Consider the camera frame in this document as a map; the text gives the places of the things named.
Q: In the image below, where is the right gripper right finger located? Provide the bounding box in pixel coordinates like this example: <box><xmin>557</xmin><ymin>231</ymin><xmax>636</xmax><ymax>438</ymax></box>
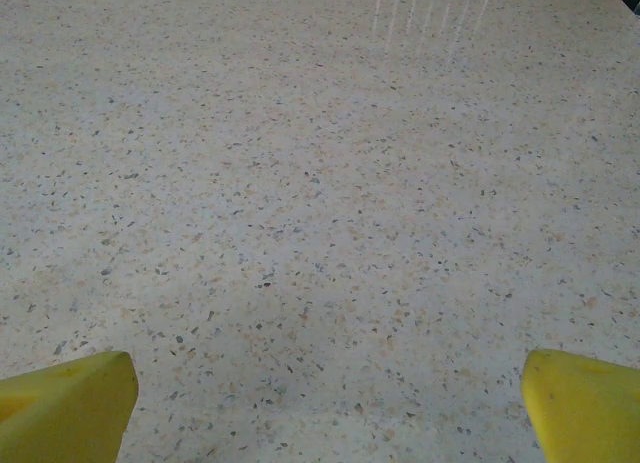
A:
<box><xmin>520</xmin><ymin>348</ymin><xmax>640</xmax><ymax>463</ymax></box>

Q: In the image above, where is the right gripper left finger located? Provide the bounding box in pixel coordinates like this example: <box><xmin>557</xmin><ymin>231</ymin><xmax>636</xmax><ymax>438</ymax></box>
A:
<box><xmin>0</xmin><ymin>351</ymin><xmax>140</xmax><ymax>463</ymax></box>

